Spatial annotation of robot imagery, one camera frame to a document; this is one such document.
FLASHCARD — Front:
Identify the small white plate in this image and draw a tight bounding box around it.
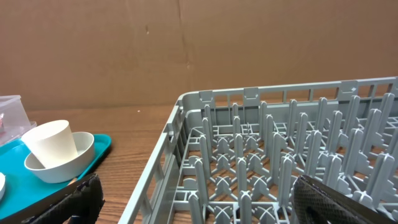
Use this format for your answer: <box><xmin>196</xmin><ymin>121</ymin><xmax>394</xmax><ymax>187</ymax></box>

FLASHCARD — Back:
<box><xmin>0</xmin><ymin>173</ymin><xmax>6</xmax><ymax>200</ymax></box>

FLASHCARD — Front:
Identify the grey bowl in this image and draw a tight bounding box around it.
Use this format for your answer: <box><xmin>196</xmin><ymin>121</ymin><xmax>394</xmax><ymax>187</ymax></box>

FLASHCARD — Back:
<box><xmin>24</xmin><ymin>132</ymin><xmax>95</xmax><ymax>184</ymax></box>

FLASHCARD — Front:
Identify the white paper cup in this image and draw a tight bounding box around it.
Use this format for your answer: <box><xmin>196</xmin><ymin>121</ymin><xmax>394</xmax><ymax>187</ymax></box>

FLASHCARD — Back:
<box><xmin>21</xmin><ymin>119</ymin><xmax>78</xmax><ymax>168</ymax></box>

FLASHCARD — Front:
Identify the grey dishwasher rack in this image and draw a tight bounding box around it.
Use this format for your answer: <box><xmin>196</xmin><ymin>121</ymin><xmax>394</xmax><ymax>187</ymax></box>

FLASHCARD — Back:
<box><xmin>120</xmin><ymin>77</ymin><xmax>397</xmax><ymax>223</ymax></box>

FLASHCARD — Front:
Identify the teal serving tray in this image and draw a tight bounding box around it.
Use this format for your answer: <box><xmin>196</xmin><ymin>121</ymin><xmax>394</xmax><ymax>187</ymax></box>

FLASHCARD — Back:
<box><xmin>1</xmin><ymin>134</ymin><xmax>112</xmax><ymax>219</ymax></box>

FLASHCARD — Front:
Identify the clear plastic bin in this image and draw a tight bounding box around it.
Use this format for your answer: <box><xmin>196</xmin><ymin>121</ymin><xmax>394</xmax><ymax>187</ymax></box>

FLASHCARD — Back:
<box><xmin>1</xmin><ymin>95</ymin><xmax>37</xmax><ymax>146</ymax></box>

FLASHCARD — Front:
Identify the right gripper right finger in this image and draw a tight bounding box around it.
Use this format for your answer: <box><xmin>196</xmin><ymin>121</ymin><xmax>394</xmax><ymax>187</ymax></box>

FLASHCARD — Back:
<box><xmin>292</xmin><ymin>175</ymin><xmax>397</xmax><ymax>224</ymax></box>

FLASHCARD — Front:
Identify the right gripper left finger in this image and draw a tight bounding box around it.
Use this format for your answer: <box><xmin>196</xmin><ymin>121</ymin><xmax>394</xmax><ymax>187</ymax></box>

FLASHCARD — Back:
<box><xmin>1</xmin><ymin>173</ymin><xmax>105</xmax><ymax>224</ymax></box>

